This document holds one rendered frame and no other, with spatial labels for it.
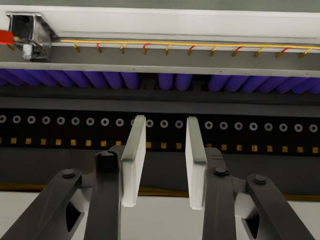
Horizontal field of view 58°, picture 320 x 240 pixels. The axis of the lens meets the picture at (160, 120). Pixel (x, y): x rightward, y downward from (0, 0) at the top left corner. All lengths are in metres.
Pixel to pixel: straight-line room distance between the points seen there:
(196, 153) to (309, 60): 0.18
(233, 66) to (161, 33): 0.07
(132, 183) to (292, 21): 0.18
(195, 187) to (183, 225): 0.10
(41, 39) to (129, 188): 0.15
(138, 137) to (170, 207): 0.09
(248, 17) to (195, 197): 0.15
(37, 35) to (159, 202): 0.17
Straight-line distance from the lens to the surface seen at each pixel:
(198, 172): 0.15
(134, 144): 0.17
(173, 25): 0.25
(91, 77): 0.33
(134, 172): 0.16
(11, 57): 0.31
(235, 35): 0.27
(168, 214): 0.26
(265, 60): 0.29
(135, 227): 0.26
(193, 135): 0.18
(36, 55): 0.27
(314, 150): 0.44
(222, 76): 0.31
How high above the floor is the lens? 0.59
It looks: 7 degrees up
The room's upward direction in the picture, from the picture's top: 178 degrees counter-clockwise
